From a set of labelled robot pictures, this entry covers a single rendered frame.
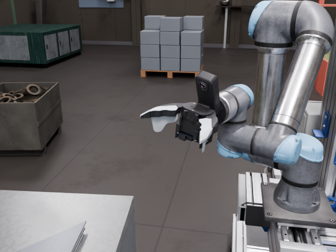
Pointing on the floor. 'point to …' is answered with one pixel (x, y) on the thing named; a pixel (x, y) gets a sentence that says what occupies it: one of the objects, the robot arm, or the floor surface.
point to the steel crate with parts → (28, 117)
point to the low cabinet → (38, 44)
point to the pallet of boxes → (172, 45)
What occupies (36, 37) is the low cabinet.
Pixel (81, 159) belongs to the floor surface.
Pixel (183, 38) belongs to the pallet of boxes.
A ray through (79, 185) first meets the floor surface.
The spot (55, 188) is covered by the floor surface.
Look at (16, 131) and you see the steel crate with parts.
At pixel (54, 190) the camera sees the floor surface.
